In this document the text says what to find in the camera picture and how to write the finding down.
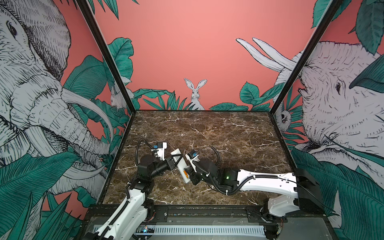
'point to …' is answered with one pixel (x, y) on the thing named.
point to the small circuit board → (145, 229)
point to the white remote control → (181, 165)
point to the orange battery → (186, 174)
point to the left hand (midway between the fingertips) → (182, 155)
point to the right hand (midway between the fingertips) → (184, 169)
